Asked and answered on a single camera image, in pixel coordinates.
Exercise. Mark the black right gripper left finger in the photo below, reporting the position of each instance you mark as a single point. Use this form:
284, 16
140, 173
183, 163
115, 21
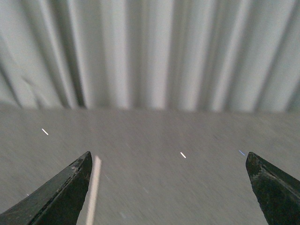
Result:
57, 202

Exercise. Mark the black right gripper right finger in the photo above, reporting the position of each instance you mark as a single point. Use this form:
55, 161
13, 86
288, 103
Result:
277, 192

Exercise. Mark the white chopstick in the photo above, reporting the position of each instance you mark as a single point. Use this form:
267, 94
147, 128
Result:
93, 191

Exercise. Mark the grey-green curtain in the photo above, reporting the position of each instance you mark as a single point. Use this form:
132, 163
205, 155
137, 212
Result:
190, 55

